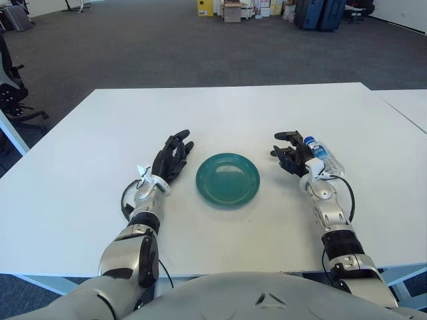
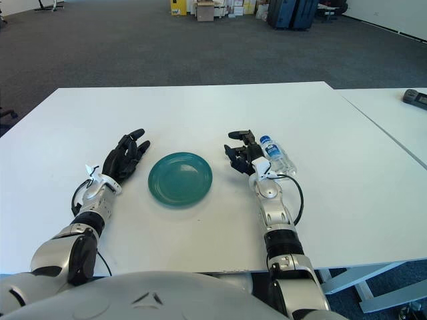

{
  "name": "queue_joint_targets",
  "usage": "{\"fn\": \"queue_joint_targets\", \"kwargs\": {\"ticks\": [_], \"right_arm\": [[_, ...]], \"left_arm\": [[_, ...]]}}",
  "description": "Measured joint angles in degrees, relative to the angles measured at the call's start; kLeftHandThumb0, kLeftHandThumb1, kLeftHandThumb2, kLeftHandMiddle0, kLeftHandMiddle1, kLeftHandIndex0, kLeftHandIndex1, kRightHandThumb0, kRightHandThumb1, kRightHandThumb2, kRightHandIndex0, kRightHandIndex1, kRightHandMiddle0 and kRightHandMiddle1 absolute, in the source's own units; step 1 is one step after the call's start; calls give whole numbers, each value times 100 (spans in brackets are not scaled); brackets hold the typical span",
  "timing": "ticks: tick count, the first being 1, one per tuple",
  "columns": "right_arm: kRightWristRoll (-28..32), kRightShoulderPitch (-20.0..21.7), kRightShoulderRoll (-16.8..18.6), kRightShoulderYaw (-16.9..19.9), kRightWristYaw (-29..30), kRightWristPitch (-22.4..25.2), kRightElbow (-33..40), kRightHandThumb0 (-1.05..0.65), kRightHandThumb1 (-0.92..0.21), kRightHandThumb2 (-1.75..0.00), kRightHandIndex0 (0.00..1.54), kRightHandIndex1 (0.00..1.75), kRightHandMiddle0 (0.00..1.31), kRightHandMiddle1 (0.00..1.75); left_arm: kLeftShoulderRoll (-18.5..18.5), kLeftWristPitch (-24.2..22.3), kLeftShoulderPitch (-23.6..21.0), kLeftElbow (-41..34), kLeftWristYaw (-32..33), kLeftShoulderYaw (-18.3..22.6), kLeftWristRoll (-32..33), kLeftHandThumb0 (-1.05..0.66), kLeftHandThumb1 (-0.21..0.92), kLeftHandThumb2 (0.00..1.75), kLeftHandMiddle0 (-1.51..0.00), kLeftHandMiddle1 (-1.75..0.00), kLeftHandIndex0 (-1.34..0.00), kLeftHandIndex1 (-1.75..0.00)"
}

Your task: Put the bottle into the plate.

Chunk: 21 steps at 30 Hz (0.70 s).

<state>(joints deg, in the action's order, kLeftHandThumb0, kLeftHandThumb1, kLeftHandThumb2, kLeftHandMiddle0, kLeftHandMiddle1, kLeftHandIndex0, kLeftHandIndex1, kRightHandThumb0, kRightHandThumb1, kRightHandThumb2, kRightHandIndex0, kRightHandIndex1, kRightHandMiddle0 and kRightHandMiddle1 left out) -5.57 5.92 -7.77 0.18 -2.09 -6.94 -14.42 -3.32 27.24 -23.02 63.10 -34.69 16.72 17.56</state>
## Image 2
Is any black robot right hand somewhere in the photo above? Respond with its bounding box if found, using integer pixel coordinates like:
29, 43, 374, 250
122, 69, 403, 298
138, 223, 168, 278
224, 129, 268, 176

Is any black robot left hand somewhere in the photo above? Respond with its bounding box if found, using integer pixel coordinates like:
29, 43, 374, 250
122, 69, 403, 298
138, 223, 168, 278
101, 128, 151, 183

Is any clear plastic water bottle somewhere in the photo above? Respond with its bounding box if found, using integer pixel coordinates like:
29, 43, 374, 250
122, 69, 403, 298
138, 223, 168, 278
259, 134, 298, 177

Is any green round plate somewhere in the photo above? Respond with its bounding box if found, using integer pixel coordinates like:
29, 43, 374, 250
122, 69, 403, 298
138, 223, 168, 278
147, 151, 214, 210

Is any black office chair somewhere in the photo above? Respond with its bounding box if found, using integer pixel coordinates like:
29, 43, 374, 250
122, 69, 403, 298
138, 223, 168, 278
0, 99, 18, 121

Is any grey robot torso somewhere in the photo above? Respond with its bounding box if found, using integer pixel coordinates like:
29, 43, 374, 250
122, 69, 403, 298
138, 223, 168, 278
0, 270, 351, 320

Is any white boxes stack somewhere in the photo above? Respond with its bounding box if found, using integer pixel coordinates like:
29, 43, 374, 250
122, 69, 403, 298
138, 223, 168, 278
229, 0, 246, 17

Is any blue suitcase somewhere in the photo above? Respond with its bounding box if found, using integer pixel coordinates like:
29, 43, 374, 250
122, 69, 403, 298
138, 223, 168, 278
266, 0, 298, 30

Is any brown cardboard box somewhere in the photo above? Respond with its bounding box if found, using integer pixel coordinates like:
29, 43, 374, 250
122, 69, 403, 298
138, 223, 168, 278
195, 1, 215, 23

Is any white distant desk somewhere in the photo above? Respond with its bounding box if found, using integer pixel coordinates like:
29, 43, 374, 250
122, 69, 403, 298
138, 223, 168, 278
318, 3, 350, 23

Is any black handheld device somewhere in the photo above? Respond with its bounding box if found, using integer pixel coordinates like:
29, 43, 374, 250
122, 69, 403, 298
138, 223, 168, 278
401, 89, 427, 111

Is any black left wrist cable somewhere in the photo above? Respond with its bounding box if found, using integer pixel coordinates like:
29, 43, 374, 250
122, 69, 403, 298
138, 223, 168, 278
71, 179, 93, 216

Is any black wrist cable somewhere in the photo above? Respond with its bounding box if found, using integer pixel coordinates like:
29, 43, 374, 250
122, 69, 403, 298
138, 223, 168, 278
276, 173, 305, 228
71, 179, 93, 216

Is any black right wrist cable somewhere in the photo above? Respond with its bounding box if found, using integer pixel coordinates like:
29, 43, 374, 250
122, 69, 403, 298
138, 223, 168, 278
276, 173, 305, 228

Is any thin black torso cable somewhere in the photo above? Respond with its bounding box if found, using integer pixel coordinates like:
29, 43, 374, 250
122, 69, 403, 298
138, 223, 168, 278
96, 251, 113, 277

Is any white table frame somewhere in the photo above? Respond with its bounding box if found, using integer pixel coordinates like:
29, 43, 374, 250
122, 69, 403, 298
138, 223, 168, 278
318, 259, 427, 314

